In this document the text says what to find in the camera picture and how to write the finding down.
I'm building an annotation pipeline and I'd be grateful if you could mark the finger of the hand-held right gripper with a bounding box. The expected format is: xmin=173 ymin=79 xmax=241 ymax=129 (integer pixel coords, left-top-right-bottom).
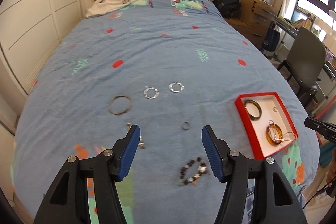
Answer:
xmin=304 ymin=116 xmax=328 ymax=133

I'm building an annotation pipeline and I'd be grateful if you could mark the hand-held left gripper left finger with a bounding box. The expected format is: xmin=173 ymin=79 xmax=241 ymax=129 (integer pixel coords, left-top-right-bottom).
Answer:
xmin=34 ymin=124 xmax=141 ymax=224

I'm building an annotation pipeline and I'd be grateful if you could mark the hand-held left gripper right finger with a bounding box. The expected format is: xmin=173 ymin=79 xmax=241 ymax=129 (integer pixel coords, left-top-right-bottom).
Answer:
xmin=201 ymin=125 xmax=307 ymax=224

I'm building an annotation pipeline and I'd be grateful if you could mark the silver bead necklace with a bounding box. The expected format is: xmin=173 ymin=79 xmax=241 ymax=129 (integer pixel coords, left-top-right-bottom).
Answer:
xmin=268 ymin=119 xmax=298 ymax=144

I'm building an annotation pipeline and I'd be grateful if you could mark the amber resin bangle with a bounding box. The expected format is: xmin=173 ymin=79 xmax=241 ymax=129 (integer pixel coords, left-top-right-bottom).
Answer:
xmin=266 ymin=123 xmax=283 ymax=147

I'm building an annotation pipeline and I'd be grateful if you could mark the red cardboard box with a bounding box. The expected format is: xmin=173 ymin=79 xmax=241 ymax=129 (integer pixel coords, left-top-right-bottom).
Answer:
xmin=234 ymin=92 xmax=299 ymax=161

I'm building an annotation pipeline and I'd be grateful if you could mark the dark brown bangle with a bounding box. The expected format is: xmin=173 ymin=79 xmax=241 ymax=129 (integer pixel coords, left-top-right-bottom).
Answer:
xmin=244 ymin=100 xmax=263 ymax=120

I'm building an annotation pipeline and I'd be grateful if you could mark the thin brown bangle set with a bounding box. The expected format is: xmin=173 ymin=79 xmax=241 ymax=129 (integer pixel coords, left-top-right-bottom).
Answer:
xmin=108 ymin=95 xmax=133 ymax=116

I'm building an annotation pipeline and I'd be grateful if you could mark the grey desk chair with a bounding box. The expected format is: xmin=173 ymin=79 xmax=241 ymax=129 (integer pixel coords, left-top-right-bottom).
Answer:
xmin=278 ymin=27 xmax=327 ymax=109

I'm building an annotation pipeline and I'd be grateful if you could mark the silver hoop earring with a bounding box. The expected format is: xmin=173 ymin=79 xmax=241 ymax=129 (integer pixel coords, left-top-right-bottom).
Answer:
xmin=143 ymin=86 xmax=160 ymax=100
xmin=169 ymin=82 xmax=185 ymax=93

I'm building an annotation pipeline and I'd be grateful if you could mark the navy hanging bag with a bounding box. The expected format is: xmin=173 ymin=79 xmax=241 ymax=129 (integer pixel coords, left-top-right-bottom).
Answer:
xmin=261 ymin=23 xmax=281 ymax=52

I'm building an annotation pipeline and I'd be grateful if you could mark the printed blue blanket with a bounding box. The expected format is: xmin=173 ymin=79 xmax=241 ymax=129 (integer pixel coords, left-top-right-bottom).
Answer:
xmin=10 ymin=0 xmax=321 ymax=224

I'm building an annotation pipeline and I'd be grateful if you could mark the wooden dresser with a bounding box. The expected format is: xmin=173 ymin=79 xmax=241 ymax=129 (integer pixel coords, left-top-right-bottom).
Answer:
xmin=226 ymin=0 xmax=279 ymax=48

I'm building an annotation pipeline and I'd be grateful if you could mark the black backpack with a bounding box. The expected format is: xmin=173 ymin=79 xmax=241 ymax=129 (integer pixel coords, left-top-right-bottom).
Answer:
xmin=211 ymin=0 xmax=242 ymax=19

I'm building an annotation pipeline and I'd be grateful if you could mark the white sweatshirt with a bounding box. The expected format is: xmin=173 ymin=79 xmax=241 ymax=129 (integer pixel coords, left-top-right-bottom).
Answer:
xmin=85 ymin=0 xmax=146 ymax=18

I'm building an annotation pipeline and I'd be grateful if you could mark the white wardrobe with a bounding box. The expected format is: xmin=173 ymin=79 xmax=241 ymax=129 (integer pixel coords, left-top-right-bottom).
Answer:
xmin=0 ymin=0 xmax=79 ymax=98

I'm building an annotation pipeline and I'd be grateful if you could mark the beaded charm bracelet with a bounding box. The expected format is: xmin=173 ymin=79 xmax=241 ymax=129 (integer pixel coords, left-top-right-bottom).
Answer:
xmin=176 ymin=158 xmax=211 ymax=187

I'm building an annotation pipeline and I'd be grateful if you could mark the black cable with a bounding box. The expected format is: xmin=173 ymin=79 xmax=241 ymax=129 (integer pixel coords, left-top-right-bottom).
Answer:
xmin=301 ymin=182 xmax=332 ymax=211

